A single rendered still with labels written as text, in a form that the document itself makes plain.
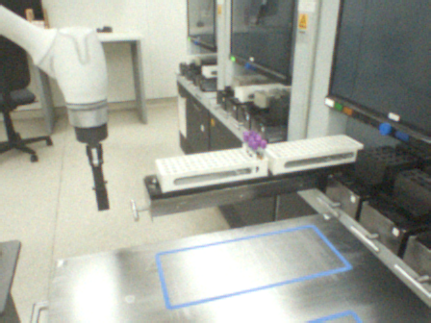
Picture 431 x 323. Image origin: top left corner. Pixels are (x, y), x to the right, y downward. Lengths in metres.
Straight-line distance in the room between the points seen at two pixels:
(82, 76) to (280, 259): 0.55
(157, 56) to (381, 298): 4.04
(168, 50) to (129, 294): 3.98
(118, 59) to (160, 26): 0.60
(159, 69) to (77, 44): 3.70
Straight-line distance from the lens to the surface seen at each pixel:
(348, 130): 1.28
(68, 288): 0.70
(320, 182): 1.11
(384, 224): 0.94
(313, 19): 1.28
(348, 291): 0.69
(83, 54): 0.82
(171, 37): 4.48
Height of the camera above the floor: 1.28
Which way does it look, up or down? 26 degrees down
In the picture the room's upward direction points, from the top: straight up
